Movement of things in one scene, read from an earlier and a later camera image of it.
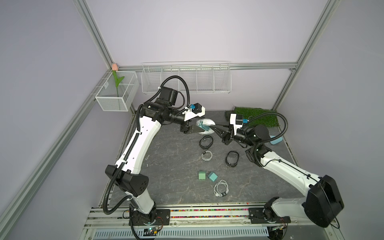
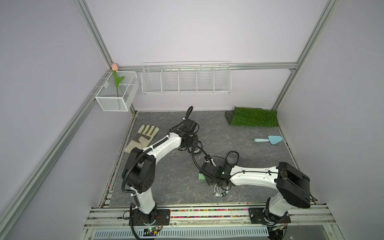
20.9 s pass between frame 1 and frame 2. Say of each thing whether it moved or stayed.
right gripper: moved
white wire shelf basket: stayed
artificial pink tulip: stayed
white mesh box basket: stayed
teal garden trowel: stayed
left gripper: moved
